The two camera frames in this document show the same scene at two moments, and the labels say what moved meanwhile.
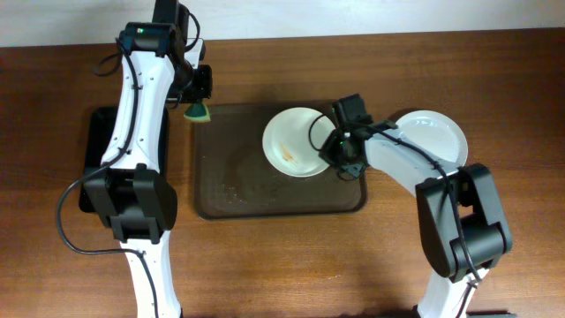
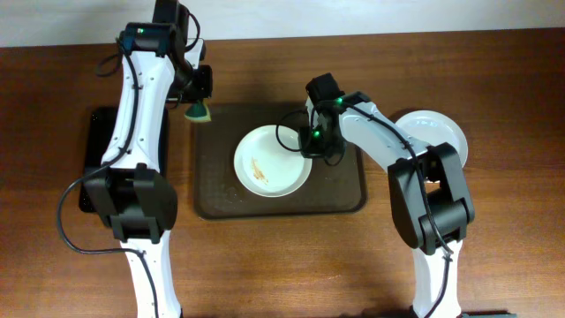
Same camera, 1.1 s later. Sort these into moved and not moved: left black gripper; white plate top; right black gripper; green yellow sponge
Moved: white plate top; right black gripper
Not moved: green yellow sponge; left black gripper
